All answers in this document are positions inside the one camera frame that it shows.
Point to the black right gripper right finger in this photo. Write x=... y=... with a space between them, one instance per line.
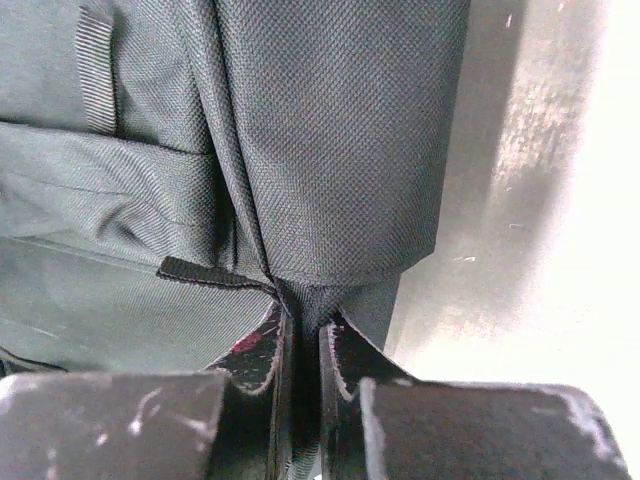
x=379 y=422

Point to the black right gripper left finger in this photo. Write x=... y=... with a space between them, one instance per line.
x=227 y=422

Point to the black student backpack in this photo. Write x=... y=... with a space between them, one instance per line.
x=170 y=168

